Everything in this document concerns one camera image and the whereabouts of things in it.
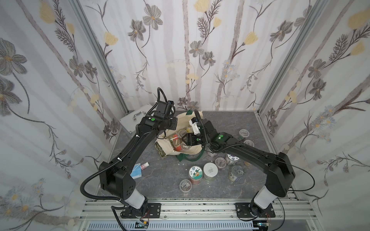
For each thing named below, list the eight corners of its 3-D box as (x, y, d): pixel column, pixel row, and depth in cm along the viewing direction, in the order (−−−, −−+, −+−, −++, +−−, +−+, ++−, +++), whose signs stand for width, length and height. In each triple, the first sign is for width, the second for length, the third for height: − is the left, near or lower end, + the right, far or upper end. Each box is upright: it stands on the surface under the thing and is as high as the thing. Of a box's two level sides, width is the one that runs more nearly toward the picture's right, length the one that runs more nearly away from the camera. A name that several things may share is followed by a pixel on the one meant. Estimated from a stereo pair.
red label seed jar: (189, 185, 84) (189, 180, 78) (189, 171, 89) (189, 165, 83) (202, 185, 84) (204, 180, 78) (201, 171, 89) (203, 165, 83)
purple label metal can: (229, 182, 86) (233, 177, 79) (227, 170, 91) (230, 165, 84) (241, 182, 86) (245, 177, 79) (238, 170, 91) (242, 165, 84)
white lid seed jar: (202, 182, 86) (204, 176, 78) (202, 169, 91) (203, 162, 83) (216, 182, 86) (219, 176, 78) (214, 169, 91) (217, 162, 83)
